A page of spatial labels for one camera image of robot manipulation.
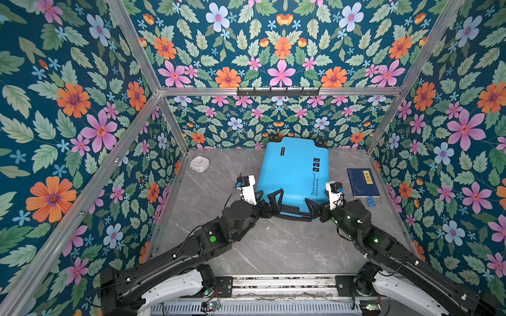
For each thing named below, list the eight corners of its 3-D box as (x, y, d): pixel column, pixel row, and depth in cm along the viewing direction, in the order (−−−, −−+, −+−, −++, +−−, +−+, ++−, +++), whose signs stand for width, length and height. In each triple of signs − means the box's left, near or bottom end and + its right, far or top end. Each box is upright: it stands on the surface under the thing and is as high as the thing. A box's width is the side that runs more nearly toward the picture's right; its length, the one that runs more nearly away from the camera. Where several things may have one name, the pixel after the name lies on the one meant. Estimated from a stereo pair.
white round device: (190, 172, 111) (188, 168, 108) (194, 160, 117) (192, 156, 114) (207, 172, 111) (205, 168, 108) (210, 160, 117) (209, 156, 114)
